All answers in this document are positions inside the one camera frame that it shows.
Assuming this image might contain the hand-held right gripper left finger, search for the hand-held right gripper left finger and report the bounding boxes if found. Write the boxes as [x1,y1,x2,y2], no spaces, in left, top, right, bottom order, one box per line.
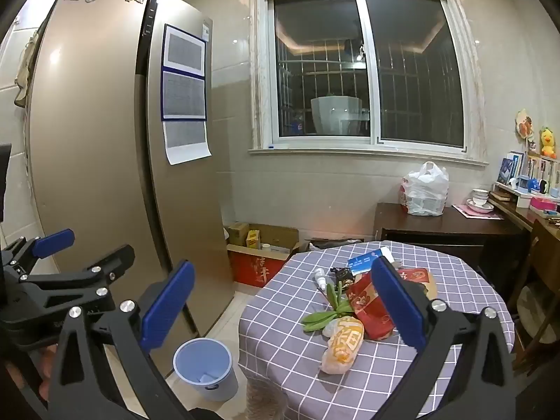
[46,260,196,420]

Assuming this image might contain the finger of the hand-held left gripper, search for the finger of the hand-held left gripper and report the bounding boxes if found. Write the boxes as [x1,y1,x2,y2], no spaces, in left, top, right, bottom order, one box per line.
[0,229,75,283]
[17,245,135,316]

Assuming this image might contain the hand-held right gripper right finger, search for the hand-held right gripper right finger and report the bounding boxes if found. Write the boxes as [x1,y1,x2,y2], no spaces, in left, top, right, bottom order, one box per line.
[371,256,517,420]

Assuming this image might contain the large red snack bag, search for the large red snack bag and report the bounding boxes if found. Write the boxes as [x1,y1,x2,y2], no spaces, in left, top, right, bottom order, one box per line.
[348,273,401,341]

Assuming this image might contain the brown paper bag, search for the brown paper bag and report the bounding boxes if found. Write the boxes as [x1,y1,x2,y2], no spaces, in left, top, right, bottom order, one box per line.
[420,271,438,300]

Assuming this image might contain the blue and white packet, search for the blue and white packet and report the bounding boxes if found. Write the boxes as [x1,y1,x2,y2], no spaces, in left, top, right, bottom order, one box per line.
[348,247,394,276]

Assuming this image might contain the black snack wrapper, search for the black snack wrapper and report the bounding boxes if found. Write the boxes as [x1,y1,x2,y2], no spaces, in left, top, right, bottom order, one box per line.
[330,266,354,287]

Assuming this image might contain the orange printed plastic bag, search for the orange printed plastic bag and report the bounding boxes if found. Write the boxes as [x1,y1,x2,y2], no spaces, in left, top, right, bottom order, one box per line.
[321,315,365,376]

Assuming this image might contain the green vegetable leaves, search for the green vegetable leaves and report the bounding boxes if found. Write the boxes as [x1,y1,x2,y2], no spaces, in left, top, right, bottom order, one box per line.
[302,282,355,332]

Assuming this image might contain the blue plastic trash bin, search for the blue plastic trash bin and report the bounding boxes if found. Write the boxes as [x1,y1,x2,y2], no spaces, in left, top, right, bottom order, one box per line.
[173,338,239,402]

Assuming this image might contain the person's left hand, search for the person's left hand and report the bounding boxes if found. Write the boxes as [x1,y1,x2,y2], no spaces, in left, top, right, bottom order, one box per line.
[36,343,58,401]

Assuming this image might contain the dark wooden cabinet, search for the dark wooden cabinet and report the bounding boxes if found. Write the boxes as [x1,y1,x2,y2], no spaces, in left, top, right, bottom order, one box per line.
[374,202,526,298]

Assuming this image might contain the red cardboard box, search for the red cardboard box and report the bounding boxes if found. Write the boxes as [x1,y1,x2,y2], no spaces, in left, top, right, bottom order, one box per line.
[225,223,307,289]

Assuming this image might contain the small brown carton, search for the small brown carton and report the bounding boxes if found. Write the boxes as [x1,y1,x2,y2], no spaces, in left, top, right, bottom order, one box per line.
[226,222,250,246]

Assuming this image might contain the purple checked tablecloth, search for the purple checked tablecloth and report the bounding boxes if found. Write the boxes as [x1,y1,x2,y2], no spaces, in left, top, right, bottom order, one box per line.
[238,242,515,420]

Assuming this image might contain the champagne double-door refrigerator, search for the champagne double-door refrigerator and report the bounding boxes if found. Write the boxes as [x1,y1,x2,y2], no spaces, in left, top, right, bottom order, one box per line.
[26,0,235,381]

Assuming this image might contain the pink paper mat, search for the pink paper mat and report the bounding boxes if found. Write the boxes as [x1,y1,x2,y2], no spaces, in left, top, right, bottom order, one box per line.
[452,203,504,220]

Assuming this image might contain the white plastic shopping bag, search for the white plastic shopping bag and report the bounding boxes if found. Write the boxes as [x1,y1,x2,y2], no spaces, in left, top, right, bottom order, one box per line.
[400,161,450,217]

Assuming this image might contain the round pale cushion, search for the round pale cushion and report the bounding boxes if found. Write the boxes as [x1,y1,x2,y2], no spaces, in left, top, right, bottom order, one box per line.
[518,282,556,344]

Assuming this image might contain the wooden chair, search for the wooden chair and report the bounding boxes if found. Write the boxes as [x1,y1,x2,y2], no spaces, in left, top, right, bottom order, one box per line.
[510,219,560,370]

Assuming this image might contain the brown wooden desk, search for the brown wooden desk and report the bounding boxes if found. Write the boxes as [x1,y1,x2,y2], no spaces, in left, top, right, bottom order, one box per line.
[488,192,560,250]

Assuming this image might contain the beige hanging cloth bag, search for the beige hanging cloth bag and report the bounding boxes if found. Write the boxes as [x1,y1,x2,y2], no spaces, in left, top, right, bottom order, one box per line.
[13,30,40,108]

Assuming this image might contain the blue book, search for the blue book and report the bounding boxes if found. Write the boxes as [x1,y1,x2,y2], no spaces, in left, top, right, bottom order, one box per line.
[499,152,525,184]

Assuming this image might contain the white flower pot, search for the white flower pot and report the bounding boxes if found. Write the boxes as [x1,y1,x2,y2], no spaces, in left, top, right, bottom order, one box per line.
[310,94,364,135]

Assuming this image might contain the yellow duck plush toy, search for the yellow duck plush toy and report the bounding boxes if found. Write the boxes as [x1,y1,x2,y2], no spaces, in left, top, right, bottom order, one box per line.
[539,127,557,159]

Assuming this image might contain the white-framed sliding window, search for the white-framed sliding window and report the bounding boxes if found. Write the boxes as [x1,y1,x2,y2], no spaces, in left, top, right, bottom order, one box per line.
[249,0,490,167]

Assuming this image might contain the round cartoon wall decoration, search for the round cartoon wall decoration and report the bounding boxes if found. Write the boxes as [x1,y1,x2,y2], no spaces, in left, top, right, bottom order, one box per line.
[515,109,535,136]

